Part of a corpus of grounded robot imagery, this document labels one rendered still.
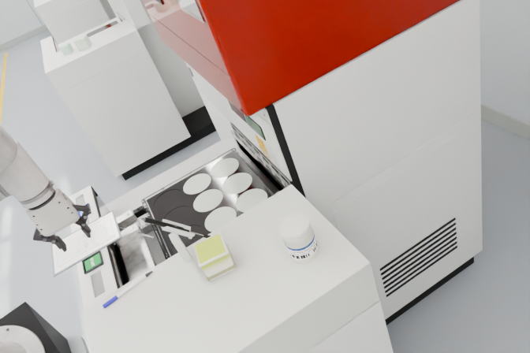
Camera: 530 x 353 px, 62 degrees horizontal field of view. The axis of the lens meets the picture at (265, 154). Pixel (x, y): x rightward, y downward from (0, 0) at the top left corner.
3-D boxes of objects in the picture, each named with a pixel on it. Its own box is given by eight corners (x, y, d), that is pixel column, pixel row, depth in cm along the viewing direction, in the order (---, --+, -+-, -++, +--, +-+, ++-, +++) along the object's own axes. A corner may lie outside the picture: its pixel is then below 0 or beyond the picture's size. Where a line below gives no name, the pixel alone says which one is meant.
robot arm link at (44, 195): (50, 172, 112) (56, 180, 114) (16, 189, 110) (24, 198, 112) (51, 188, 106) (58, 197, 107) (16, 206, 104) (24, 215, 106)
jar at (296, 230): (309, 235, 106) (299, 208, 100) (325, 253, 100) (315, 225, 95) (284, 250, 104) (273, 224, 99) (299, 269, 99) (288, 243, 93)
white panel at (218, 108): (215, 116, 195) (178, 33, 172) (311, 215, 131) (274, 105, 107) (210, 119, 194) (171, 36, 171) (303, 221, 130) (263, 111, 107)
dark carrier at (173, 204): (234, 151, 156) (233, 150, 155) (279, 201, 129) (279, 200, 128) (147, 201, 149) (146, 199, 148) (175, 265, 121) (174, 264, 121)
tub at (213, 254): (230, 248, 110) (220, 231, 106) (237, 269, 104) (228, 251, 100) (203, 261, 110) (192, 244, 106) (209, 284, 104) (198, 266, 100)
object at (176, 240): (200, 243, 115) (180, 208, 107) (205, 252, 112) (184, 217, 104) (180, 255, 114) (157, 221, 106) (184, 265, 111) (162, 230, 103)
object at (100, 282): (110, 211, 163) (90, 184, 155) (143, 319, 120) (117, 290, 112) (87, 224, 161) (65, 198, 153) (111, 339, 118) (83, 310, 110)
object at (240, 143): (242, 148, 164) (233, 128, 159) (302, 210, 130) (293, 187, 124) (238, 150, 164) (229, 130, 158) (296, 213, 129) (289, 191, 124)
